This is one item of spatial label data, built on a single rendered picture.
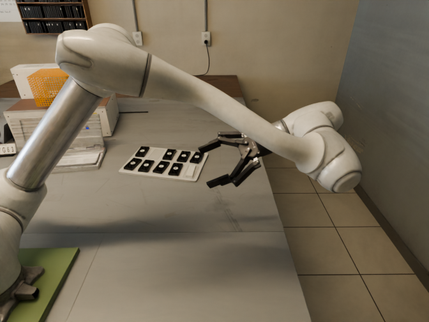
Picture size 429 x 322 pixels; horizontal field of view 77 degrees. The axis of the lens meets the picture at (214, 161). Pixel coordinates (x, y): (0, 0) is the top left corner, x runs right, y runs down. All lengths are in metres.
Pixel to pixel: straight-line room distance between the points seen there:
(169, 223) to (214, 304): 0.36
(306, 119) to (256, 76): 2.40
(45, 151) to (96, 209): 0.42
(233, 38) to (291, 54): 0.64
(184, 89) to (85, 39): 0.22
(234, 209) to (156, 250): 0.36
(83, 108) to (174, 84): 0.30
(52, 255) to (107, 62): 0.71
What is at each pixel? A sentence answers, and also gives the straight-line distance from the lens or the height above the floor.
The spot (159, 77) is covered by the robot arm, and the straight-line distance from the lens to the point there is 0.63.
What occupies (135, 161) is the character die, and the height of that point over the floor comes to 0.92.
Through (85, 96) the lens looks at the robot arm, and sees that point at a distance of 0.82.
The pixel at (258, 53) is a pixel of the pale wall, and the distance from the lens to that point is 3.11.
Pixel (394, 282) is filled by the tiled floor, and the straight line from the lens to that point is 2.35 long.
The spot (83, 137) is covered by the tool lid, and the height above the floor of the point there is 0.99.
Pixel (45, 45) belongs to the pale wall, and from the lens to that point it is 3.50.
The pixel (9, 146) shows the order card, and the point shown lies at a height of 0.95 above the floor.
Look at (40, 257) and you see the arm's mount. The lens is 1.11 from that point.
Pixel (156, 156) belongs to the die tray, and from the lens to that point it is 1.50.
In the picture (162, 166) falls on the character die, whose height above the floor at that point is 0.92.
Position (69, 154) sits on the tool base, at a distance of 1.66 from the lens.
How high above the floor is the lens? 1.66
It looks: 32 degrees down
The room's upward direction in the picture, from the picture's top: straight up
